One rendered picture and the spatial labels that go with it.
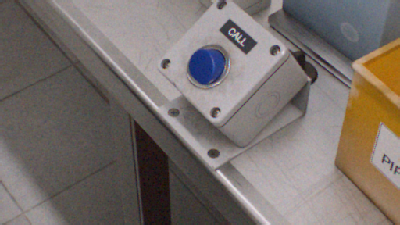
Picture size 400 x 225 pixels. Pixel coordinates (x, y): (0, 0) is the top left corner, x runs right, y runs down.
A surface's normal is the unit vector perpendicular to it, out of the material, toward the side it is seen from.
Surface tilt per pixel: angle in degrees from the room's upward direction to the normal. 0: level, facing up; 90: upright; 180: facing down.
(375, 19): 90
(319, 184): 0
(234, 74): 30
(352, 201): 0
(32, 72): 0
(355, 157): 90
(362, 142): 90
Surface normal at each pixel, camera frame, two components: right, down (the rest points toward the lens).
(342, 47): -0.78, 0.48
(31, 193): 0.00, -0.65
